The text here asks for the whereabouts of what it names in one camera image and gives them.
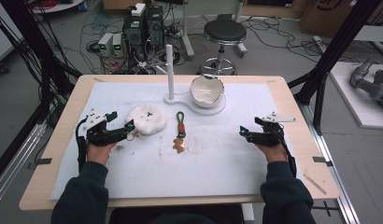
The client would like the black metal frame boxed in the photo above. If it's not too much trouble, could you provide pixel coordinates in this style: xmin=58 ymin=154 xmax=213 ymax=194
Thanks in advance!
xmin=0 ymin=0 xmax=83 ymax=185
xmin=287 ymin=0 xmax=382 ymax=136

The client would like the gingerbread man keychain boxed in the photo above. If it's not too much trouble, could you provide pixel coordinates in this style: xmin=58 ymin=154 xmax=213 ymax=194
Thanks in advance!
xmin=172 ymin=110 xmax=187 ymax=154

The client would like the person's right hand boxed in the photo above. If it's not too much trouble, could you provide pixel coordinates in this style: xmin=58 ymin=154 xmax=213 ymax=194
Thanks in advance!
xmin=255 ymin=143 xmax=289 ymax=164

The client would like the small black computer tower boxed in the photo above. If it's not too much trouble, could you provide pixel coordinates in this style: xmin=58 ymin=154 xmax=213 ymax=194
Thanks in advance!
xmin=145 ymin=5 xmax=165 ymax=53

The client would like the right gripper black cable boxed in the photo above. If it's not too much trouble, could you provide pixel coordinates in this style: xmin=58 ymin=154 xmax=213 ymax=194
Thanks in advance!
xmin=273 ymin=126 xmax=298 ymax=179

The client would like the white metal stand leg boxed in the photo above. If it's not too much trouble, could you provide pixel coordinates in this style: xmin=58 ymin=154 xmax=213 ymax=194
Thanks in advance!
xmin=179 ymin=0 xmax=196 ymax=59

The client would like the white shell-shaped bowl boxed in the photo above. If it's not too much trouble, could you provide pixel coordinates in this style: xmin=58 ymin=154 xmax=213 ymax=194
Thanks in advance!
xmin=190 ymin=74 xmax=226 ymax=109

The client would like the white fluffy plush keychain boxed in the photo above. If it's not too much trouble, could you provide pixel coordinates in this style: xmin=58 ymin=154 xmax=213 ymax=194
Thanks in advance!
xmin=124 ymin=104 xmax=168 ymax=142

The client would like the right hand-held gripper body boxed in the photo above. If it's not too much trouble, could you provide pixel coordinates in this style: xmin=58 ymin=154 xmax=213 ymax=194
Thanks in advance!
xmin=253 ymin=111 xmax=297 ymax=147

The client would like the aluminium rail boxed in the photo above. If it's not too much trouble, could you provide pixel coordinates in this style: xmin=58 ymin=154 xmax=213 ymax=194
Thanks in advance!
xmin=0 ymin=121 xmax=48 ymax=207
xmin=297 ymin=102 xmax=362 ymax=224

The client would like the white foam mat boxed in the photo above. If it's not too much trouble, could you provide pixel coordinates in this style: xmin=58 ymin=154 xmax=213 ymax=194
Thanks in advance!
xmin=49 ymin=81 xmax=305 ymax=201

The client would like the person's lap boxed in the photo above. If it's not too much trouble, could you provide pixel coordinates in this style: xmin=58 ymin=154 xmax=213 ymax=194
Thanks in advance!
xmin=108 ymin=203 xmax=244 ymax=224

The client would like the white box on computer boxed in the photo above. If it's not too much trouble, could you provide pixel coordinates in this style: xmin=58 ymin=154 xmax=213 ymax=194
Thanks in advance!
xmin=130 ymin=2 xmax=147 ymax=18

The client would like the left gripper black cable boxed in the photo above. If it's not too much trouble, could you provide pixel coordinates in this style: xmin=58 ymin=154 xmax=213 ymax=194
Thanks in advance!
xmin=75 ymin=116 xmax=89 ymax=174

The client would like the white stand with post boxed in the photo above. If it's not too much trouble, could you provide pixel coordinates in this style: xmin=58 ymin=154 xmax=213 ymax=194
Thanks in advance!
xmin=154 ymin=44 xmax=228 ymax=117

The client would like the person's left hand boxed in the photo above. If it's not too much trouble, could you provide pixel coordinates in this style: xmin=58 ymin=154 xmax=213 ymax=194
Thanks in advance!
xmin=86 ymin=141 xmax=118 ymax=166

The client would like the large black computer tower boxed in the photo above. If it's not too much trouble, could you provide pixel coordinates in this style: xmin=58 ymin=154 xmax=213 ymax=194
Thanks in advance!
xmin=121 ymin=12 xmax=148 ymax=63

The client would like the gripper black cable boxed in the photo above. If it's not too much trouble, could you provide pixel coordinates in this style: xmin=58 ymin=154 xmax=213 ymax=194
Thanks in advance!
xmin=273 ymin=126 xmax=298 ymax=179
xmin=75 ymin=116 xmax=89 ymax=174

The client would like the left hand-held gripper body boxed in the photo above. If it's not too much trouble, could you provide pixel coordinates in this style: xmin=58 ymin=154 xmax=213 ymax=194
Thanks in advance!
xmin=82 ymin=108 xmax=120 ymax=147

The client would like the grey power supply unit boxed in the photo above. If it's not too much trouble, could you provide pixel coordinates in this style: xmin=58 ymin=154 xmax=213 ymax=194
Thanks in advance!
xmin=111 ymin=33 xmax=125 ymax=58
xmin=97 ymin=32 xmax=115 ymax=58

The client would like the wooden table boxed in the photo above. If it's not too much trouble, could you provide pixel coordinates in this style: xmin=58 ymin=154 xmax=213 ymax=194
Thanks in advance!
xmin=18 ymin=74 xmax=341 ymax=212

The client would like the white platform board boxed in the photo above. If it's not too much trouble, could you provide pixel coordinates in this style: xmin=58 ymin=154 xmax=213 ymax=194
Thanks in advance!
xmin=329 ymin=61 xmax=383 ymax=131

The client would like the cardboard box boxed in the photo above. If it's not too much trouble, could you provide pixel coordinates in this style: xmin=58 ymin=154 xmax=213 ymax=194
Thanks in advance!
xmin=299 ymin=0 xmax=356 ymax=35

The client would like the black round stool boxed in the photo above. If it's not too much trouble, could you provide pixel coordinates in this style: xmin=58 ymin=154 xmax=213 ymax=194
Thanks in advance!
xmin=200 ymin=18 xmax=248 ymax=77

